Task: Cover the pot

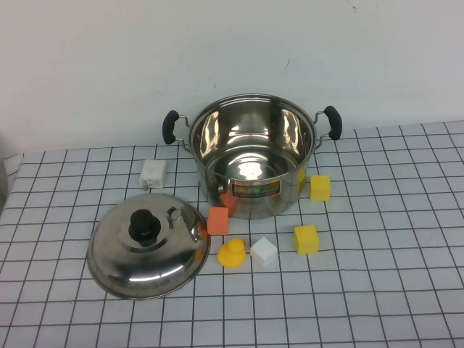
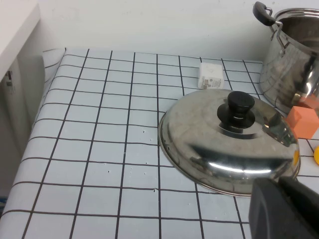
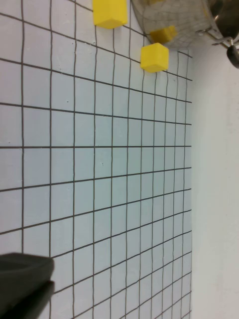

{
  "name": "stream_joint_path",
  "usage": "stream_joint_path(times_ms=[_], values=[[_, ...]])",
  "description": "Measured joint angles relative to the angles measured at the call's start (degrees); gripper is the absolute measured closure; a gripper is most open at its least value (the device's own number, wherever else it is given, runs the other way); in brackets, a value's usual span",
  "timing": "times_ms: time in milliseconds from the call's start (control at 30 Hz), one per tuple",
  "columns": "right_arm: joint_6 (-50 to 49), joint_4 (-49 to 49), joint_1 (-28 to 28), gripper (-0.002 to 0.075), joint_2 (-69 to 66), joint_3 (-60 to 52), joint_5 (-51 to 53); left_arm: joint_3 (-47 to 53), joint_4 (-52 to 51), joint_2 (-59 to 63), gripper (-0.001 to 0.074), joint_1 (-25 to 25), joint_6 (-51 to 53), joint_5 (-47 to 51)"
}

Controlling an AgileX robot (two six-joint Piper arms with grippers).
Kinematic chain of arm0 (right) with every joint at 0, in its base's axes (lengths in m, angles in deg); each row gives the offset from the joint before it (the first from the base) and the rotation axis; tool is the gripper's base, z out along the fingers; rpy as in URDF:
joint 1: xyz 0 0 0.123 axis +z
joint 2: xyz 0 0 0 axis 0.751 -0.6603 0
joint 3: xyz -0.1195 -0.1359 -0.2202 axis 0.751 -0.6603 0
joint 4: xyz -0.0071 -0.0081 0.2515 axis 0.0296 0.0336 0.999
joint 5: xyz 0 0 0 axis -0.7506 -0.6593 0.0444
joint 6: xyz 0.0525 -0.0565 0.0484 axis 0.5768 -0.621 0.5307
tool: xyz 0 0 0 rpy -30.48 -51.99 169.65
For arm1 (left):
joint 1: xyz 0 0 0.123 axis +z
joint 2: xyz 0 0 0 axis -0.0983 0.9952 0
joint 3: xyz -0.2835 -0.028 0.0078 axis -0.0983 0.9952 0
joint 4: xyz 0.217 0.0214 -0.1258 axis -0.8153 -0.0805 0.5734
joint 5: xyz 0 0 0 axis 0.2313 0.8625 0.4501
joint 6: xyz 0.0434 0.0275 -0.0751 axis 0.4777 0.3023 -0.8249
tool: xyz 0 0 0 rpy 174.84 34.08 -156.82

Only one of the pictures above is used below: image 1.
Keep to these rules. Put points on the steel lid with black knob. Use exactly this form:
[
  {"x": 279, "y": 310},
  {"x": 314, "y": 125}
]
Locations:
[{"x": 152, "y": 268}]

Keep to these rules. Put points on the orange foam cube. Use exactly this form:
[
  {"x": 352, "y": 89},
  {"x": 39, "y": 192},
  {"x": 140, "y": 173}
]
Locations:
[{"x": 218, "y": 222}]

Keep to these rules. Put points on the white charger plug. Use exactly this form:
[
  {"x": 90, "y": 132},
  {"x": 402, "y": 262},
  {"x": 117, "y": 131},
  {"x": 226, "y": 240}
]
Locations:
[{"x": 153, "y": 173}]

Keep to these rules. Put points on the yellow rubber duck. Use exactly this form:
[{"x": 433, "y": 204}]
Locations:
[{"x": 232, "y": 254}]

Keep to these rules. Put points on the white foam cube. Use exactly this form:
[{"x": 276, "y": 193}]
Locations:
[{"x": 264, "y": 252}]

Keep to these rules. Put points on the yellow foam cube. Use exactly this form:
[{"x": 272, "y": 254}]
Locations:
[
  {"x": 306, "y": 240},
  {"x": 320, "y": 188}
]

